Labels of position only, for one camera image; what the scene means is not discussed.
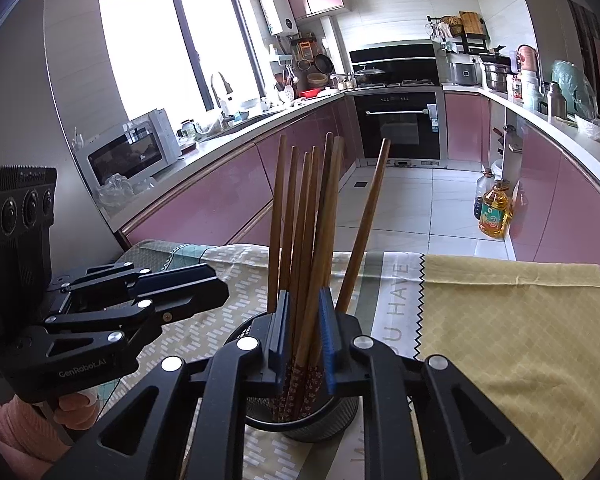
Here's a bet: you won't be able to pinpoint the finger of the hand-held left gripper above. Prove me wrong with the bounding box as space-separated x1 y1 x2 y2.
44 264 230 347
47 261 155 295

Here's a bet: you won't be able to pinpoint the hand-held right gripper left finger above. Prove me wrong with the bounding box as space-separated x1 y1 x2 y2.
42 289 295 480

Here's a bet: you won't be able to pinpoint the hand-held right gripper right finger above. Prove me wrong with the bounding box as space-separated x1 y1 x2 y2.
318 287 563 480

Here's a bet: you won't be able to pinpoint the bunch of wooden chopsticks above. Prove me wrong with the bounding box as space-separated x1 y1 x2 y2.
267 132 346 423

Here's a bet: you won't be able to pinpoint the black mesh utensil holder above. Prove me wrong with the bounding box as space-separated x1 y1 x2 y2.
225 312 361 443

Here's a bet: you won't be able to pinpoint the single wooden chopstick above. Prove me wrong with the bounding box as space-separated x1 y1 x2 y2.
334 138 392 315

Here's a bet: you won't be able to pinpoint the person's left hand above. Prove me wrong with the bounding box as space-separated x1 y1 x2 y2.
54 391 101 431

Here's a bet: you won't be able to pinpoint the patterned tablecloth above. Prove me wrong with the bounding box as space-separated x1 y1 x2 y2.
115 240 426 480

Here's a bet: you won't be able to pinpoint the pink lower kitchen cabinets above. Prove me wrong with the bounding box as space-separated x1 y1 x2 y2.
115 91 600 281

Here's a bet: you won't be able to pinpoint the white microwave oven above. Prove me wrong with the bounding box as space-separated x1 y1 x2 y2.
75 109 182 187

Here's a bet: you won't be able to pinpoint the yellow checked cloth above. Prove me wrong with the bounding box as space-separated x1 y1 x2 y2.
415 254 600 480

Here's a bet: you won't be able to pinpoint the steel kitchen faucet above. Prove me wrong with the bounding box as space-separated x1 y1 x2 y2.
211 72 234 116

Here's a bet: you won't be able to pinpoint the yellow cooking oil bottle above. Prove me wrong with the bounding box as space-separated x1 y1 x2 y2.
479 180 512 239

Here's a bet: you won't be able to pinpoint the dark sauce bottle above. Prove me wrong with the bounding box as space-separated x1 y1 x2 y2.
474 170 496 219

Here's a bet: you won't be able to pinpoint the black built-in oven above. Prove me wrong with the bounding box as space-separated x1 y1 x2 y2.
354 91 443 162

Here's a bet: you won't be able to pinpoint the kitchen window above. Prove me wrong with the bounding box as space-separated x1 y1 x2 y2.
99 0 261 122

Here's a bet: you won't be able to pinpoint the wok with lid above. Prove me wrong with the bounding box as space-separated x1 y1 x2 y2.
354 67 387 87

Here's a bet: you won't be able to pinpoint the black range hood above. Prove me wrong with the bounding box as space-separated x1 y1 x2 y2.
349 44 439 86

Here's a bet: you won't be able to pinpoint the white water heater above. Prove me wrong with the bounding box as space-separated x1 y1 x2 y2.
259 0 299 37

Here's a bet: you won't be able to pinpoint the stainless steel pot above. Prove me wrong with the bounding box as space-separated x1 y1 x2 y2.
481 52 512 92

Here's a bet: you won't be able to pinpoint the steel thermos flask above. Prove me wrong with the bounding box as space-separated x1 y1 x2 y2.
547 82 567 120

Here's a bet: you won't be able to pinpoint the black shelf rack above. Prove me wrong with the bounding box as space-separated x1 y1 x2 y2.
427 10 491 56

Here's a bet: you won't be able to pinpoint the covered white bowl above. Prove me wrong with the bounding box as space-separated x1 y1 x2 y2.
575 115 600 142

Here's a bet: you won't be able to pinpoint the pink kettle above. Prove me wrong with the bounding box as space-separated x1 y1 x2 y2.
517 45 539 74

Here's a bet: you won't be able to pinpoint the green plastic bag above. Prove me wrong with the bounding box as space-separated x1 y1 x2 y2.
551 60 597 119

